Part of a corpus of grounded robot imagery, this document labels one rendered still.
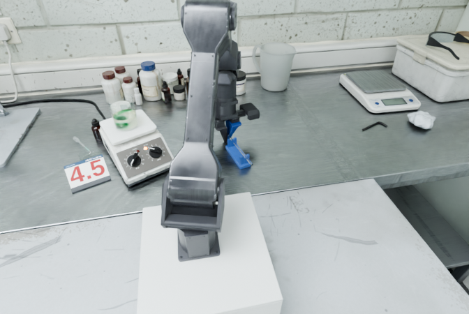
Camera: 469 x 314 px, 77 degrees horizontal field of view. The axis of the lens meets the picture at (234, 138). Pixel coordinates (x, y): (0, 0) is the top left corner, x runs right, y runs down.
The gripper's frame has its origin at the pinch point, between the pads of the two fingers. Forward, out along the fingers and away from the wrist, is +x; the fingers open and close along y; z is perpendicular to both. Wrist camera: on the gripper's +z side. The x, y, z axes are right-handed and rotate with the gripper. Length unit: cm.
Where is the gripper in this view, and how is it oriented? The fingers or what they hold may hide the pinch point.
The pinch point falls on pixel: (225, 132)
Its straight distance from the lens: 84.0
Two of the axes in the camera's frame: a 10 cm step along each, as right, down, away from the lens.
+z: -4.1, -5.3, 7.4
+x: -0.1, 8.1, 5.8
